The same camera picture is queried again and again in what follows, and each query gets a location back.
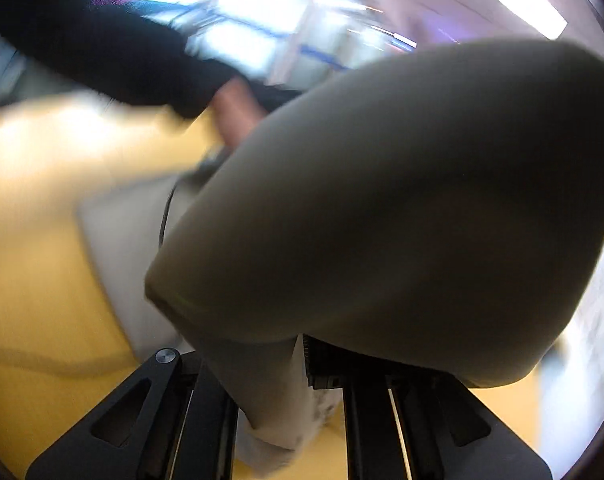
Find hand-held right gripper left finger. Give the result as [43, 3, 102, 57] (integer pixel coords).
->
[24, 347, 241, 480]

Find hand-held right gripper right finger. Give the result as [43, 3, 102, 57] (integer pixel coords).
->
[304, 335, 553, 480]

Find beige and black jacket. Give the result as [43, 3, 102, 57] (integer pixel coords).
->
[77, 37, 604, 478]

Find person's left forearm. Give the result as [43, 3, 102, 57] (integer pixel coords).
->
[0, 0, 303, 147]

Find black cable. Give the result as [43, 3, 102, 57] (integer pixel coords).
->
[158, 180, 183, 252]

